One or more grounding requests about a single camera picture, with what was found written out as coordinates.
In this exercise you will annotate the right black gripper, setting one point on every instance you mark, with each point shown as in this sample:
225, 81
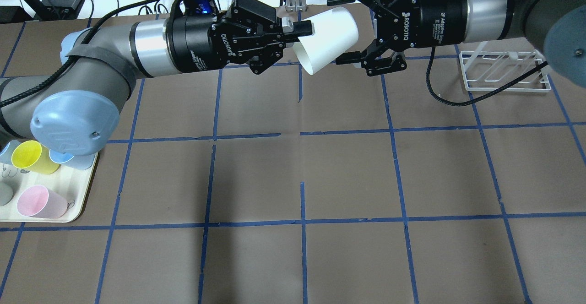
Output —
438, 17

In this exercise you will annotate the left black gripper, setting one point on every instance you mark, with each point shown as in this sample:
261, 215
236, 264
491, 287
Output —
191, 44

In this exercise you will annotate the white plastic cup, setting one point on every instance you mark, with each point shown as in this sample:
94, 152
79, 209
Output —
334, 32

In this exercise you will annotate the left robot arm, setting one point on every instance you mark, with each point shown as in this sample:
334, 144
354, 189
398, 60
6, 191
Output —
76, 109

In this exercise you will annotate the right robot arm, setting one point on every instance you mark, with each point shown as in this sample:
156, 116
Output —
556, 28

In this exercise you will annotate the blue cup far end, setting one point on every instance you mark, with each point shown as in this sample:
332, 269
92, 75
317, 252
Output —
73, 161

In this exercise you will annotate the yellow plastic cup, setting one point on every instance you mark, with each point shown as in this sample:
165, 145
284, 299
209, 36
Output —
33, 156

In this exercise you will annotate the pink plastic cup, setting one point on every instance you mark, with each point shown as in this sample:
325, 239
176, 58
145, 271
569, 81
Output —
40, 202

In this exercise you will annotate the blue cup near grey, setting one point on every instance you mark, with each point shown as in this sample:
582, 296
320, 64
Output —
7, 151

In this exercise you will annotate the black power adapter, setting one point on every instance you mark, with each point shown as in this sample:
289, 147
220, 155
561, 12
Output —
64, 9

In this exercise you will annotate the cream plastic tray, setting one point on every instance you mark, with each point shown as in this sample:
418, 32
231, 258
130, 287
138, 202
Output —
69, 183

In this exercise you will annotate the white wire cup rack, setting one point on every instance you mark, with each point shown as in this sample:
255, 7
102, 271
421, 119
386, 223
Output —
489, 65

